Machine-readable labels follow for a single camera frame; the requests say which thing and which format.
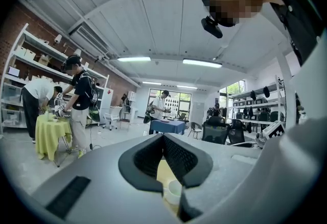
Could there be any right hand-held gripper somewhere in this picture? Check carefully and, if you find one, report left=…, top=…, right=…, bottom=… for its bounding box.
left=255, top=120, right=286, bottom=148

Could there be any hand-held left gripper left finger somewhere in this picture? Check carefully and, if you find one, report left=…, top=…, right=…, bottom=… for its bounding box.
left=31, top=133, right=182, bottom=224

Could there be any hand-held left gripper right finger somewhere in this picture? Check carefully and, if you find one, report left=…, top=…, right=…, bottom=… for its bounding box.
left=162, top=133, right=262, bottom=224

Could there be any white mug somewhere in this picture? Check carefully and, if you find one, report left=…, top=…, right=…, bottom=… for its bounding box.
left=167, top=179, right=183, bottom=206

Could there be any grey metal shelving unit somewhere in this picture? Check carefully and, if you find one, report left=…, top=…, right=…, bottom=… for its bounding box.
left=226, top=74, right=287, bottom=132

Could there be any black mesh office chair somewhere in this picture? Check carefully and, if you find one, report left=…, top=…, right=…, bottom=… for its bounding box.
left=227, top=118, right=254, bottom=148
left=201, top=116, right=231, bottom=145

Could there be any round wooden table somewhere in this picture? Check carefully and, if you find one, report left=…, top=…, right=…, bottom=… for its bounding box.
left=155, top=159, right=183, bottom=216

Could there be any table with blue cloth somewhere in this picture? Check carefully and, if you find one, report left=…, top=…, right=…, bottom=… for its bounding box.
left=149, top=119, right=186, bottom=136

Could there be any brown stool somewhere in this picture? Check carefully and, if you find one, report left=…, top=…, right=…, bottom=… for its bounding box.
left=119, top=118, right=131, bottom=131

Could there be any white office chair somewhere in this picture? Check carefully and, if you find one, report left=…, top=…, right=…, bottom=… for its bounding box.
left=102, top=106, right=124, bottom=131

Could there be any table with yellow-green cloth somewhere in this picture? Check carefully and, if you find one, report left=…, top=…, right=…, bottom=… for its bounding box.
left=35, top=113, right=73, bottom=168

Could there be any white shelving unit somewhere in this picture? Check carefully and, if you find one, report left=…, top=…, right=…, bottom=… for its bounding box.
left=0, top=23, right=110, bottom=129

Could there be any metal wire chair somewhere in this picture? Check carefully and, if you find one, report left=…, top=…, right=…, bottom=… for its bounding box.
left=188, top=121, right=203, bottom=140

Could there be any black head-worn camera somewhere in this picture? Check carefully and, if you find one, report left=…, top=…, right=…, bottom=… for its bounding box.
left=200, top=15, right=224, bottom=39

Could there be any ceiling air duct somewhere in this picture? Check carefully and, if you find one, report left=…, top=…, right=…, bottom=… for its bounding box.
left=67, top=22, right=111, bottom=58

